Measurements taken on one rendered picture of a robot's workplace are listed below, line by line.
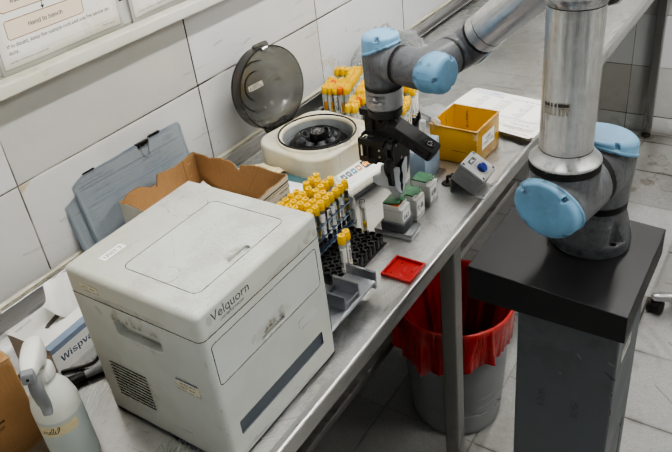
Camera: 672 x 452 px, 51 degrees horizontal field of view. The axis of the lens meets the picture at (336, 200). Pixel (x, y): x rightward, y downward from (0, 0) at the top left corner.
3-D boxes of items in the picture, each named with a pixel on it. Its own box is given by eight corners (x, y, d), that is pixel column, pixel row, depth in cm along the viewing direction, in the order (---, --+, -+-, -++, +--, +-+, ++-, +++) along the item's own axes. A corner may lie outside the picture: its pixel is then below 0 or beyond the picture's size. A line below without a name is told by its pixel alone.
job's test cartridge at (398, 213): (403, 232, 153) (401, 208, 150) (384, 228, 155) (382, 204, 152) (411, 223, 156) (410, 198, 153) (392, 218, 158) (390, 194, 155)
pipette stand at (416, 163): (432, 192, 169) (430, 155, 164) (404, 187, 172) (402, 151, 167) (445, 172, 176) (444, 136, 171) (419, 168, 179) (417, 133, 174)
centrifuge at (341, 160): (339, 213, 165) (333, 167, 159) (254, 179, 183) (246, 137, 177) (401, 169, 180) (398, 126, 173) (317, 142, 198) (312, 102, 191)
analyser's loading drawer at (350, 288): (318, 354, 123) (314, 332, 120) (288, 343, 126) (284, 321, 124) (377, 287, 137) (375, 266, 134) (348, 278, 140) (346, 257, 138)
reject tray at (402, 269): (410, 284, 140) (410, 281, 139) (380, 275, 143) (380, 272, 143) (425, 265, 145) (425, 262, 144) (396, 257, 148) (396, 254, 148)
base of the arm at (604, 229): (634, 222, 139) (643, 179, 134) (624, 267, 128) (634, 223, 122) (556, 207, 145) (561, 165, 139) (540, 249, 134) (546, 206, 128)
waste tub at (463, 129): (477, 168, 176) (477, 132, 171) (429, 158, 183) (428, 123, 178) (499, 145, 185) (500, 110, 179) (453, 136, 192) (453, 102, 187)
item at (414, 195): (417, 222, 159) (415, 196, 155) (398, 217, 161) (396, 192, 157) (425, 213, 161) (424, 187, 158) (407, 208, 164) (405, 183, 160)
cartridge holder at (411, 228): (411, 241, 152) (410, 228, 150) (374, 233, 157) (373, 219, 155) (421, 228, 156) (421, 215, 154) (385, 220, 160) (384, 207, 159)
